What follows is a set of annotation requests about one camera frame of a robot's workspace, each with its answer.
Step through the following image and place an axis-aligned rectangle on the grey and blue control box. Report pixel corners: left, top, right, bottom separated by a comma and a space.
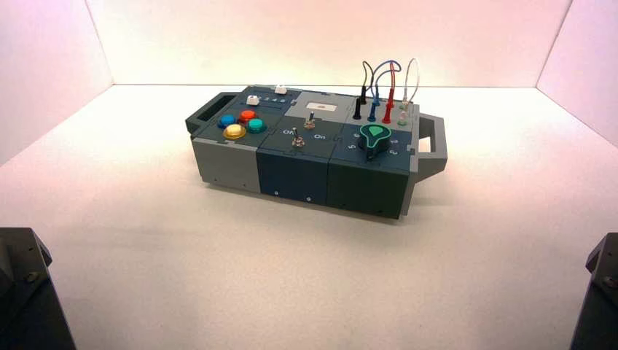
185, 85, 448, 220

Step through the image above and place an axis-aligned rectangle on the black banana plug cable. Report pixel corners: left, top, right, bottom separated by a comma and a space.
352, 61, 375, 121

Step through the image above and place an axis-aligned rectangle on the dark green rotary knob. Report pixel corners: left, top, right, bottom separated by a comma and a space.
359, 123, 397, 161

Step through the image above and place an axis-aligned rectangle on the blue banana plug cable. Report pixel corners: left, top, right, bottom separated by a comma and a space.
366, 60, 402, 123

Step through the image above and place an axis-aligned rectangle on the clear banana plug cable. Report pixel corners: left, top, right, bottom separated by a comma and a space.
396, 58, 420, 127

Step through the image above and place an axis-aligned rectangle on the red banana plug cable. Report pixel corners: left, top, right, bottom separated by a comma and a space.
382, 62, 400, 125

